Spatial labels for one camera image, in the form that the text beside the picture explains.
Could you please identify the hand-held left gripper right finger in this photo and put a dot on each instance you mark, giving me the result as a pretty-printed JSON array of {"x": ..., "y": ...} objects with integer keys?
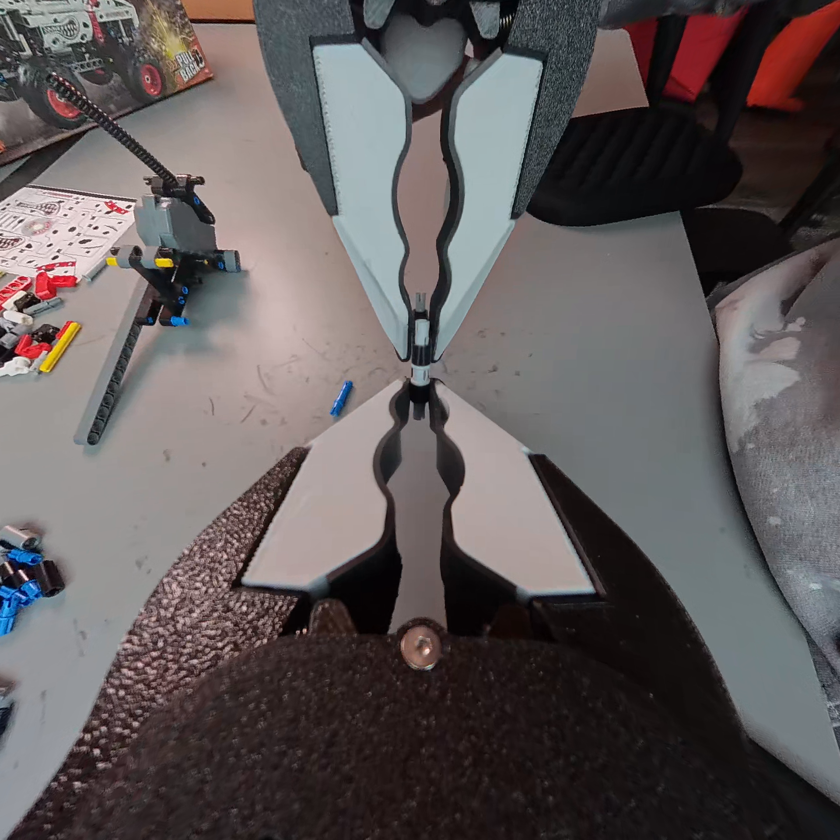
[{"x": 518, "y": 525}]

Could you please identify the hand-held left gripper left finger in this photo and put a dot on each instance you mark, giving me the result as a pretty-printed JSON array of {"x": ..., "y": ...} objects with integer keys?
[{"x": 315, "y": 525}]

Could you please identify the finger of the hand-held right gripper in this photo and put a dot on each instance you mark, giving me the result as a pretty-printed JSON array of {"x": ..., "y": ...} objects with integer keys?
[
  {"x": 361, "y": 164},
  {"x": 489, "y": 164}
]

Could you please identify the black beam and axle assembly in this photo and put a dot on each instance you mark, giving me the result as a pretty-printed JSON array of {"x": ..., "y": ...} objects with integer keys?
[{"x": 421, "y": 341}]

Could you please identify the grey desk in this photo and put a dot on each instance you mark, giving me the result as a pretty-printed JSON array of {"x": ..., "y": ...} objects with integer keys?
[{"x": 590, "y": 459}]

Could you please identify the blue technic pin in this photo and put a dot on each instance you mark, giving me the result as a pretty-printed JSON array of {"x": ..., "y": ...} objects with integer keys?
[{"x": 341, "y": 398}]

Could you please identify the black mesh chair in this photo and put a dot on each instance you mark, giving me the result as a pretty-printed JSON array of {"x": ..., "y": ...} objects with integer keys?
[{"x": 623, "y": 170}]

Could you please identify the printed toy box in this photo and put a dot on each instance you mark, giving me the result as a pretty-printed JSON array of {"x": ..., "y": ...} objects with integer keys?
[{"x": 131, "y": 39}]

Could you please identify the partly built toy chassis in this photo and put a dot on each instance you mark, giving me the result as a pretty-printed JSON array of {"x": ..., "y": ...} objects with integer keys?
[{"x": 174, "y": 223}]

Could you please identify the sticker sheet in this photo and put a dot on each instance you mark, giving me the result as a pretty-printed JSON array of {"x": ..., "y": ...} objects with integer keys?
[{"x": 65, "y": 223}]

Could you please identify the pile of blue black pins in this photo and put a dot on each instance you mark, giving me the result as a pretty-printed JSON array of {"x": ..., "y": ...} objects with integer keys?
[{"x": 39, "y": 577}]

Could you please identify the yellow technic beam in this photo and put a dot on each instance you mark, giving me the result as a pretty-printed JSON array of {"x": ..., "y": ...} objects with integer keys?
[{"x": 60, "y": 346}]

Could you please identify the orange object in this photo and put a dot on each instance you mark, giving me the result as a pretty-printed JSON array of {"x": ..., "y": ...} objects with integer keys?
[{"x": 794, "y": 59}]

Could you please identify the pile of red white parts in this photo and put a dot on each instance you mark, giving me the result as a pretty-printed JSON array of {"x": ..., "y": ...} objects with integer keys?
[{"x": 29, "y": 344}]

